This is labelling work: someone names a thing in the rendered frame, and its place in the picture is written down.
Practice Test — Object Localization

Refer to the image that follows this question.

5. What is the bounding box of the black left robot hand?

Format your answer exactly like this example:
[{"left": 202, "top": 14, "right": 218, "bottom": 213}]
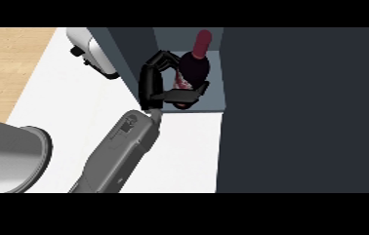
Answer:
[{"left": 137, "top": 49, "right": 213, "bottom": 112}]

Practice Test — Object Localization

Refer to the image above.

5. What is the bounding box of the dark grey cabinet door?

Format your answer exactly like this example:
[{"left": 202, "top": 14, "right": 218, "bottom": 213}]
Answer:
[{"left": 214, "top": 27, "right": 369, "bottom": 194}]

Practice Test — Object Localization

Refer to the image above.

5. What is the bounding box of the grey round pot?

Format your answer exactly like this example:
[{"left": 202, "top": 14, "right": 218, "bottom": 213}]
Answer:
[{"left": 0, "top": 121, "right": 55, "bottom": 194}]

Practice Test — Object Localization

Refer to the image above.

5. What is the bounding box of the dark wine bottle red cap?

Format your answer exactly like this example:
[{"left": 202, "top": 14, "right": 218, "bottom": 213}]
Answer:
[{"left": 171, "top": 29, "right": 216, "bottom": 111}]

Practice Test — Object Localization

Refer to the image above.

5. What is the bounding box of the dark grey cabinet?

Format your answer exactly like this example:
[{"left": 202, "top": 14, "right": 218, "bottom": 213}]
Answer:
[{"left": 87, "top": 27, "right": 227, "bottom": 114}]

